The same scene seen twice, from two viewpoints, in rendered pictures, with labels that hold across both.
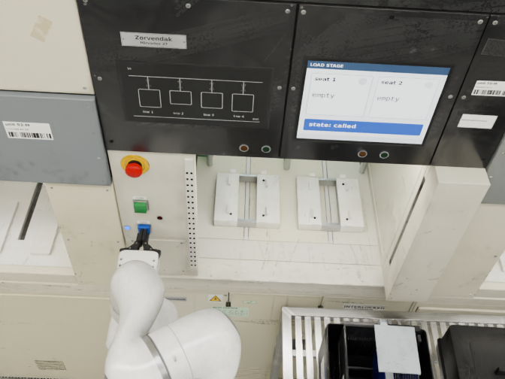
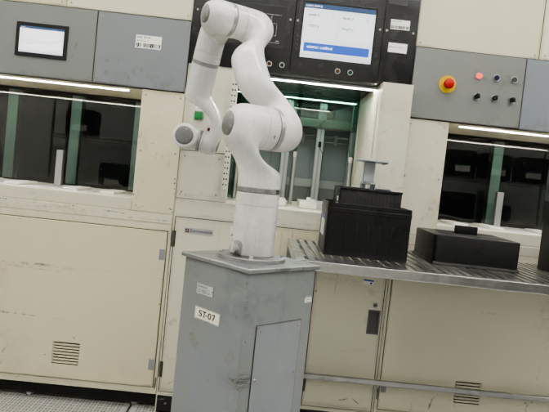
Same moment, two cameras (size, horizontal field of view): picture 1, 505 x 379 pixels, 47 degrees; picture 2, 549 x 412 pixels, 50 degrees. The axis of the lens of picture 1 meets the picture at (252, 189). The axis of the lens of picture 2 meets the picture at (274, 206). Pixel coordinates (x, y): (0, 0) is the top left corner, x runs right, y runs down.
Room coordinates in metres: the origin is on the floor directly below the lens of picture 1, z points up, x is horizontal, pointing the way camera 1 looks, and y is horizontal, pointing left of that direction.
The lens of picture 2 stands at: (-1.40, -0.10, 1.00)
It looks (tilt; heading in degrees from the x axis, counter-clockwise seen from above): 3 degrees down; 1
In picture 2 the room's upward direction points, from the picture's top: 6 degrees clockwise
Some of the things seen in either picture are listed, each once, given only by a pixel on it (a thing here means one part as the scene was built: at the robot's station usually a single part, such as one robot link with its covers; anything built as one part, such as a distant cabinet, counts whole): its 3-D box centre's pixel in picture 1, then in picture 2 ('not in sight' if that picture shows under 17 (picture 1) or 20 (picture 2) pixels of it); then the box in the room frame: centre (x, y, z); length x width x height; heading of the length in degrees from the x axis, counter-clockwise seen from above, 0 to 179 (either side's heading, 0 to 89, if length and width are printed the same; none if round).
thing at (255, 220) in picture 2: not in sight; (254, 225); (0.25, -0.02, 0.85); 0.19 x 0.19 x 0.18
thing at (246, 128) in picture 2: not in sight; (252, 148); (0.23, 0.01, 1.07); 0.19 x 0.12 x 0.24; 125
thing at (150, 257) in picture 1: (137, 271); not in sight; (0.79, 0.28, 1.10); 0.11 x 0.10 x 0.07; 2
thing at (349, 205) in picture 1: (328, 202); (321, 203); (1.25, -0.26, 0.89); 0.22 x 0.21 x 0.04; 2
